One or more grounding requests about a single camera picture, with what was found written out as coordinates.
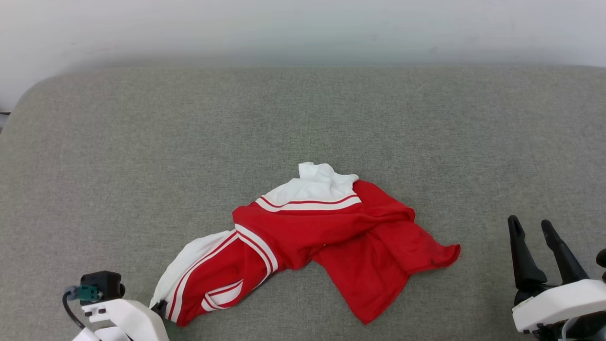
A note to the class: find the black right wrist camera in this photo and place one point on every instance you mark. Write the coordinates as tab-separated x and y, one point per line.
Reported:
601	259

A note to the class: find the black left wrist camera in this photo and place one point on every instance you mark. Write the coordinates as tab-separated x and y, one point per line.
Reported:
105	284

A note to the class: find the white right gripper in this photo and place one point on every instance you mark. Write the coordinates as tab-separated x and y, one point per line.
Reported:
563	303

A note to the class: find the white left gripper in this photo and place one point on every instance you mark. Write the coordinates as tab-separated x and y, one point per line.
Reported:
128	319

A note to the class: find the red and white shirt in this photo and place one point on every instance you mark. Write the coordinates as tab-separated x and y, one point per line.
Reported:
331	232

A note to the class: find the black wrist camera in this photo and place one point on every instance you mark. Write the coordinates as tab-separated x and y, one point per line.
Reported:
105	284
601	259

